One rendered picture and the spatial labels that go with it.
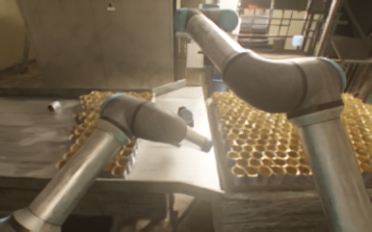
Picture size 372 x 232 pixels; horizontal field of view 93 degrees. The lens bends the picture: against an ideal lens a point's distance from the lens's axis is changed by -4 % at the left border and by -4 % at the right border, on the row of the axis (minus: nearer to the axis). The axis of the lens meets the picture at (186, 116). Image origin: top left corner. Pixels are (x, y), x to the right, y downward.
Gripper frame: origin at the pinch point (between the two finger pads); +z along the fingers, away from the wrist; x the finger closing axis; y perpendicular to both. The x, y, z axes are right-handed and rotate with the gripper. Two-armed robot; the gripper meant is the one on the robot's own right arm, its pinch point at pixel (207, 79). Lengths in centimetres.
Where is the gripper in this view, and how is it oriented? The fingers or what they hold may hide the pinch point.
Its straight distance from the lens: 90.2
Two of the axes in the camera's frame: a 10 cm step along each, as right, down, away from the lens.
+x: -1.1, 5.0, -8.6
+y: -9.9, -0.4, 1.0
